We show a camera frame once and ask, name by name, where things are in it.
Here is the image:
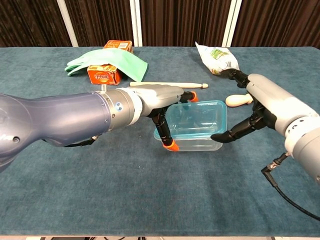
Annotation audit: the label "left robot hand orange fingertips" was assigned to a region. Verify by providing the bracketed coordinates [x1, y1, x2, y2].
[129, 84, 200, 153]

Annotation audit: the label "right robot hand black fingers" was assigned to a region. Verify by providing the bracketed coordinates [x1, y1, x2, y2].
[210, 68, 320, 144]

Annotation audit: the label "blue translucent plastic lid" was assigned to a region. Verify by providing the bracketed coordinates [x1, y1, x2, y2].
[153, 99, 228, 141]

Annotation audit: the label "clear plastic container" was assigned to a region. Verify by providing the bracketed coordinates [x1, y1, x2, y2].
[153, 128, 224, 153]

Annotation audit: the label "wooden drumstick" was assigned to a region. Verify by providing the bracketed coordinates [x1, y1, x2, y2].
[129, 81, 209, 90]

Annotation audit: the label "small wooden mallet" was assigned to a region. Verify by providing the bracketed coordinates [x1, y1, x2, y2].
[225, 93, 255, 108]

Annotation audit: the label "orange carton box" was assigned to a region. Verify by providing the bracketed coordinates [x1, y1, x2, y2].
[86, 39, 133, 86]

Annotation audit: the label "green rubber glove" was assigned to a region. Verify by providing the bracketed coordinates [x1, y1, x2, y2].
[64, 47, 149, 83]

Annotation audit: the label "white snack bag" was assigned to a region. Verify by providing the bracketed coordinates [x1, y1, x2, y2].
[194, 41, 240, 76]

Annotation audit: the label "teal table cloth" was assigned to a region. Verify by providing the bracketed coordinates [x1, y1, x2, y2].
[0, 46, 320, 237]

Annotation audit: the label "white partition post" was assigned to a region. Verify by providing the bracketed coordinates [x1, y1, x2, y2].
[128, 0, 144, 47]
[56, 0, 80, 48]
[221, 0, 243, 48]

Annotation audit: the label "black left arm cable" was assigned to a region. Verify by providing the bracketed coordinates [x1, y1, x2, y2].
[41, 134, 101, 148]

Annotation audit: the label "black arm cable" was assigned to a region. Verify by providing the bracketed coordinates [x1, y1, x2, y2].
[260, 152, 320, 222]
[41, 134, 101, 148]

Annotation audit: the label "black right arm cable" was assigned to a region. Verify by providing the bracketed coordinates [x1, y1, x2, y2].
[260, 152, 320, 222]

